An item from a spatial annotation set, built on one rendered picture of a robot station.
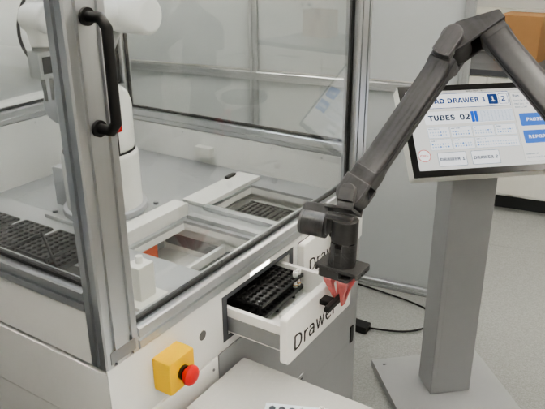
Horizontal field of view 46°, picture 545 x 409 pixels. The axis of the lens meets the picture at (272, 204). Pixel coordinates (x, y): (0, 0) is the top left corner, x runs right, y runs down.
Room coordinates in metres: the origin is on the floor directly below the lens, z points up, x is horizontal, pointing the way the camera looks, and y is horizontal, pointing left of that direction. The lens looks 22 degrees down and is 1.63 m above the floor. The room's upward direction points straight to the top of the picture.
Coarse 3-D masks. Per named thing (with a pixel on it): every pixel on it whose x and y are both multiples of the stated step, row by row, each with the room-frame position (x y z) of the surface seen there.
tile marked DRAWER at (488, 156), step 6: (474, 150) 1.91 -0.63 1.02; (480, 150) 1.91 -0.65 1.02; (486, 150) 1.91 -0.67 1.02; (492, 150) 1.92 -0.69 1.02; (498, 150) 1.92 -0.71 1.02; (474, 156) 1.90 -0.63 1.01; (480, 156) 1.90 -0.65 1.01; (486, 156) 1.90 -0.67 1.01; (492, 156) 1.90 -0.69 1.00; (498, 156) 1.91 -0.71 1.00; (474, 162) 1.88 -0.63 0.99; (480, 162) 1.88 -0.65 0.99; (486, 162) 1.89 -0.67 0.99; (492, 162) 1.89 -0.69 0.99; (498, 162) 1.89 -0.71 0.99
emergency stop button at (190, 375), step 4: (192, 364) 1.00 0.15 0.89; (188, 368) 0.98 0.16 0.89; (192, 368) 0.99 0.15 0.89; (196, 368) 0.99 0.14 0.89; (184, 372) 0.98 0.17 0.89; (188, 372) 0.98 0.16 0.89; (192, 372) 0.98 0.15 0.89; (196, 372) 0.99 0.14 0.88; (184, 376) 0.98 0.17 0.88; (188, 376) 0.98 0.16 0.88; (192, 376) 0.98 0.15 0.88; (196, 376) 0.99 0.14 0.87; (184, 380) 0.97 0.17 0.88; (188, 380) 0.97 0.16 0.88; (192, 380) 0.98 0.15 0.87; (196, 380) 0.99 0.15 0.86; (184, 384) 0.98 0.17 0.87; (188, 384) 0.97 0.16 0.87; (192, 384) 0.98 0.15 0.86
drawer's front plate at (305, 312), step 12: (324, 288) 1.22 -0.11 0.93; (336, 288) 1.27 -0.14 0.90; (312, 300) 1.18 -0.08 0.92; (348, 300) 1.33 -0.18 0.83; (288, 312) 1.12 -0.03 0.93; (300, 312) 1.14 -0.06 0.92; (312, 312) 1.18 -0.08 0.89; (324, 312) 1.23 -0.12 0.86; (336, 312) 1.27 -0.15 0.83; (288, 324) 1.10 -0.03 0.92; (300, 324) 1.14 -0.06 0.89; (324, 324) 1.23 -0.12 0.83; (288, 336) 1.10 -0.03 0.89; (300, 336) 1.14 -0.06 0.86; (312, 336) 1.18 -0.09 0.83; (288, 348) 1.10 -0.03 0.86; (300, 348) 1.14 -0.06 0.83; (288, 360) 1.10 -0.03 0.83
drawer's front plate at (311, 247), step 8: (304, 240) 1.46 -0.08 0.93; (312, 240) 1.47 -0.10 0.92; (320, 240) 1.51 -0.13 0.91; (328, 240) 1.55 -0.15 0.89; (304, 248) 1.44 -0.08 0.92; (312, 248) 1.47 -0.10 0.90; (320, 248) 1.51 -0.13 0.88; (328, 248) 1.55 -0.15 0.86; (304, 256) 1.44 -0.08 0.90; (312, 256) 1.47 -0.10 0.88; (320, 256) 1.51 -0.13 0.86; (304, 264) 1.44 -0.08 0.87; (312, 264) 1.47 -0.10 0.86
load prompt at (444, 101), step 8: (440, 96) 2.02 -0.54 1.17; (448, 96) 2.02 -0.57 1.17; (456, 96) 2.03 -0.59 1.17; (464, 96) 2.03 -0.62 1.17; (472, 96) 2.03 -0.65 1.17; (480, 96) 2.04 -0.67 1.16; (488, 96) 2.04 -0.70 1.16; (496, 96) 2.04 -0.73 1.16; (504, 96) 2.05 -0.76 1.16; (440, 104) 2.00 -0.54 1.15; (448, 104) 2.00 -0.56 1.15; (456, 104) 2.01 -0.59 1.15; (464, 104) 2.01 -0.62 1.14; (472, 104) 2.01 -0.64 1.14; (480, 104) 2.02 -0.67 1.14; (488, 104) 2.02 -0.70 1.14; (496, 104) 2.02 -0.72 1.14; (504, 104) 2.03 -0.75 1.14
